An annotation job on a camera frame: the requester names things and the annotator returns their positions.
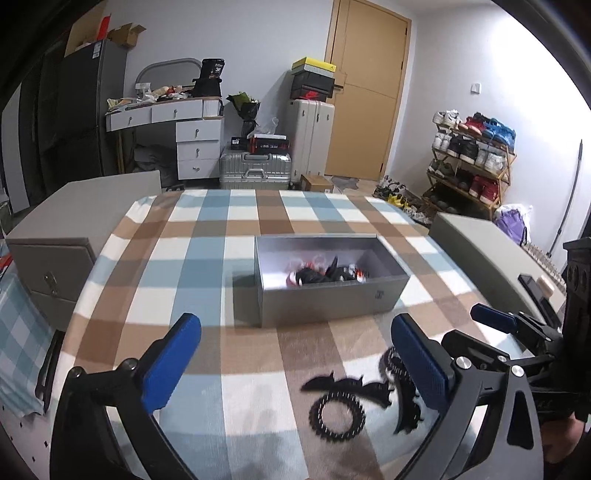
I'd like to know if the pile of loose shoes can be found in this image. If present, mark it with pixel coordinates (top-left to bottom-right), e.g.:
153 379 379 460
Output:
373 175 432 224

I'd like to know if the white upright suitcase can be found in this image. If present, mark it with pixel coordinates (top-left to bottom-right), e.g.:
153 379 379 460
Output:
284 98 335 183

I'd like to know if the wooden door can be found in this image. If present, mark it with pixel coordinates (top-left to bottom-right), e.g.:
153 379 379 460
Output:
324 0 413 182

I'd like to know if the grey bundled cloth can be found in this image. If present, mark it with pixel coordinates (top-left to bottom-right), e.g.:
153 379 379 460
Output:
134 144 178 174

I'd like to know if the pile of desk clutter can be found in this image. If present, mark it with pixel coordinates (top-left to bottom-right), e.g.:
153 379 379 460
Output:
107 83 195 112

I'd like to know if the grey pole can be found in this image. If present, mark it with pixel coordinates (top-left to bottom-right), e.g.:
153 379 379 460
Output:
547 138 585 259

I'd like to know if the checked brown blue tablecloth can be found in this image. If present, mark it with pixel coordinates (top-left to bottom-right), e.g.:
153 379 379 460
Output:
34 188 532 480

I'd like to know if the dark wardrobe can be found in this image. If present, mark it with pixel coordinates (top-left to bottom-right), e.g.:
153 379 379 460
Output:
0 28 70 217

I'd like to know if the grey arched mirror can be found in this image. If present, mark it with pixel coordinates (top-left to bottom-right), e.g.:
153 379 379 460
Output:
136 58 202 93

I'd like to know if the white perforated board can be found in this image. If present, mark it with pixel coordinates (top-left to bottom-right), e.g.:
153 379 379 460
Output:
0 401 61 480

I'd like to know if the large black claw clip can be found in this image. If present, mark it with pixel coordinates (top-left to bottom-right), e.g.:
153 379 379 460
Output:
295 264 333 286

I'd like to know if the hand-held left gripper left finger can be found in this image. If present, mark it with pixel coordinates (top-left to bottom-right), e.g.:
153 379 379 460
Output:
50 313 202 480

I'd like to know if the purple bag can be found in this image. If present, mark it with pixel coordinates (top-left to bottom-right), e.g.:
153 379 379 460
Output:
495 205 532 245

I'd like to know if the black bat hair clip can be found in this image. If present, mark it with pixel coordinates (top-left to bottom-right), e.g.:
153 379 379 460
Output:
301 371 393 408
392 383 428 437

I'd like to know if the yellow shoe box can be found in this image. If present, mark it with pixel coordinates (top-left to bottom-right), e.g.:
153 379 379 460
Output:
292 56 338 77

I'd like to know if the dark grey refrigerator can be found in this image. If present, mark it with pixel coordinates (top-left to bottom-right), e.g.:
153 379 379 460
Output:
58 38 127 178

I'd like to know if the grey drawer cabinet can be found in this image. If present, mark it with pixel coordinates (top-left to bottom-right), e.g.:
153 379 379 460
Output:
429 212 568 324
4 170 162 333

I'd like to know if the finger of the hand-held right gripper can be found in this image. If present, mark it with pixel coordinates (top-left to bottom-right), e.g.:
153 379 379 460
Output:
470 303 563 346
440 329 557 376

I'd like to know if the black bag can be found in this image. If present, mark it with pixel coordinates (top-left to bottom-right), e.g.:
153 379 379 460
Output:
191 58 225 99

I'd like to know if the black shoe box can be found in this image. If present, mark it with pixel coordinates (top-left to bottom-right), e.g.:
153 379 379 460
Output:
290 71 336 103

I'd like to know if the black red flat box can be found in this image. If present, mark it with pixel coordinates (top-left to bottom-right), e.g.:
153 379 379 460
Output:
252 134 291 154

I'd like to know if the brown cardboard box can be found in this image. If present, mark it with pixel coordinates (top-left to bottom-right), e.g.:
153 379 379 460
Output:
300 174 334 193

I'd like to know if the black spiral hair tie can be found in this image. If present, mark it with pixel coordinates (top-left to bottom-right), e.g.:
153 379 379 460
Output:
308 390 368 445
379 346 416 384

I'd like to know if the black flat device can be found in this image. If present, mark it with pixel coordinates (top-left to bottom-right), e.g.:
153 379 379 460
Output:
518 274 546 298

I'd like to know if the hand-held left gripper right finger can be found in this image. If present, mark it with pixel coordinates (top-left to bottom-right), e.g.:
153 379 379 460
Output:
391 314 548 480

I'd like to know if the blue checked cloth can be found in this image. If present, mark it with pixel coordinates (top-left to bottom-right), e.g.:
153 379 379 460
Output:
0 277 56 416

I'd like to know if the open cardboard box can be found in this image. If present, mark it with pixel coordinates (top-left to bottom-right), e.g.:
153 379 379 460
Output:
108 23 147 49

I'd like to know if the silver ribbed suitcase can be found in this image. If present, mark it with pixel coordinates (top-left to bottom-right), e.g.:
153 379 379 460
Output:
219 148 293 190

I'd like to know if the silver rectangular box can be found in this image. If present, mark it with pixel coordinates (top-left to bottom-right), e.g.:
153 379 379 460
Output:
254 233 411 328

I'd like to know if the row of shelved sneakers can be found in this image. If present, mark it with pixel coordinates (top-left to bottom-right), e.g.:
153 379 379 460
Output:
431 110 517 204

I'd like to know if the wooden shoe rack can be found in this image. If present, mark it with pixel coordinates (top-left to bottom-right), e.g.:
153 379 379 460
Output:
425 111 518 222

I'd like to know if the dark wrapped flower bouquet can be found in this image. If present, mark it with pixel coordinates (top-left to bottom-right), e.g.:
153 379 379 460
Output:
226 91 262 139

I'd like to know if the flat cardboard sheet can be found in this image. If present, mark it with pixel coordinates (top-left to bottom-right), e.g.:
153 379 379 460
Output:
65 0 109 57

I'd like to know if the white vanity desk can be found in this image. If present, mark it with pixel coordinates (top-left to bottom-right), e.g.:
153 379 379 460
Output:
105 97 225 182

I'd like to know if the wicker basket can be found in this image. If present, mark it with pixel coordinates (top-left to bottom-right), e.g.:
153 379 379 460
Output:
524 242 566 287

